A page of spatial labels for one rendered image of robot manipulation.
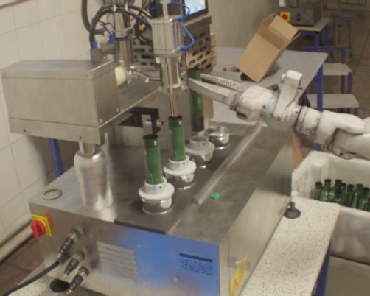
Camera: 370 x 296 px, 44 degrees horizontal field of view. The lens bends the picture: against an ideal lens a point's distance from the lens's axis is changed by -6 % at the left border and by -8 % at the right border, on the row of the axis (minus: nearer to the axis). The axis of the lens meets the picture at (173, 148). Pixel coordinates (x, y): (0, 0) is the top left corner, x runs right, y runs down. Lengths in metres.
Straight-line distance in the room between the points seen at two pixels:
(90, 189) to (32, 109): 0.21
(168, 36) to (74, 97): 0.22
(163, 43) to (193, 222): 0.36
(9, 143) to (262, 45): 1.49
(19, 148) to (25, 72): 1.78
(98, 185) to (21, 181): 1.82
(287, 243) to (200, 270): 0.46
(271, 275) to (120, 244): 0.43
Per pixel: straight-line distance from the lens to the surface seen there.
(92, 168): 1.03
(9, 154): 2.75
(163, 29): 0.97
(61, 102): 1.00
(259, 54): 2.73
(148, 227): 0.97
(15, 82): 1.08
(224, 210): 1.02
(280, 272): 1.28
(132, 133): 1.34
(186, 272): 1.00
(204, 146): 1.16
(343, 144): 1.04
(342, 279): 1.90
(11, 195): 2.80
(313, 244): 1.39
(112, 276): 1.13
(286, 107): 1.04
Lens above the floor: 1.56
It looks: 24 degrees down
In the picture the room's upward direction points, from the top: 5 degrees counter-clockwise
